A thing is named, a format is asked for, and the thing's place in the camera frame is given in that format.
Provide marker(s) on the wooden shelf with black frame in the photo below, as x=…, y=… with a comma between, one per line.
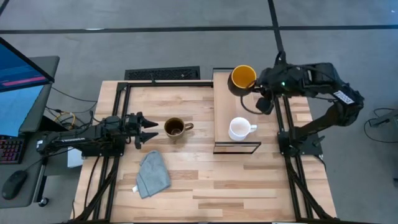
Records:
x=230, y=105

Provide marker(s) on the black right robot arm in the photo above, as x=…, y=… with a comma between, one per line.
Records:
x=323, y=90

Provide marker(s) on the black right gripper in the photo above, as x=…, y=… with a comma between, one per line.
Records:
x=269, y=82

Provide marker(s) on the black computer mouse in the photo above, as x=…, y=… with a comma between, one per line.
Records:
x=14, y=184

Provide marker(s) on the computer monitor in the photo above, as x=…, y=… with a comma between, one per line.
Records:
x=18, y=81

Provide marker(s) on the green and blue glazed mug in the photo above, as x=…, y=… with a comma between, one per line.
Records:
x=175, y=128

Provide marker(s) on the black keyboard with coloured lights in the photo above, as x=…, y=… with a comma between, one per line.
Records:
x=11, y=149

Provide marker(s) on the grey side desk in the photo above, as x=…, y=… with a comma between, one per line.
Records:
x=18, y=186

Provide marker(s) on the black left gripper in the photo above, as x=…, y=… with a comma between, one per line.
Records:
x=134, y=129

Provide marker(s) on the white box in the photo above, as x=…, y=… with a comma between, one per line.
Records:
x=74, y=158

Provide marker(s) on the white mug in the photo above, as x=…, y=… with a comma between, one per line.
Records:
x=239, y=128

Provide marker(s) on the grey knitted cloth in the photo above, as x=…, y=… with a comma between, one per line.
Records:
x=153, y=175

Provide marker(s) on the black mug with yellow inside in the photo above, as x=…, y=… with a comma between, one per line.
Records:
x=243, y=76

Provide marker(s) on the black aluminium table frame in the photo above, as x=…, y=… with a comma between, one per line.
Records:
x=118, y=93

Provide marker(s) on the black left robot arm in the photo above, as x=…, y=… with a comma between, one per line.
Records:
x=81, y=137

